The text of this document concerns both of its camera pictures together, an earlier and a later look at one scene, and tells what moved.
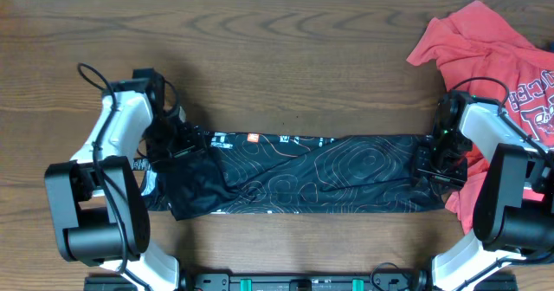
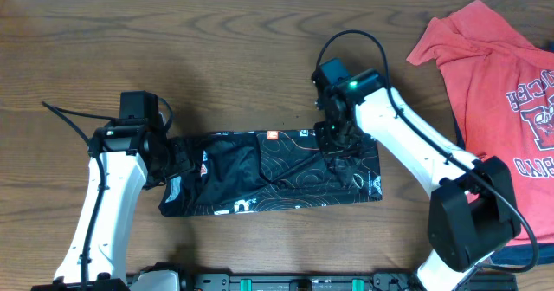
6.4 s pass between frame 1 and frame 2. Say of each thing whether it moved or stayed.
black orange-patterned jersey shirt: moved
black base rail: stayed
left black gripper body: moved
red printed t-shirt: stayed
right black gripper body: moved
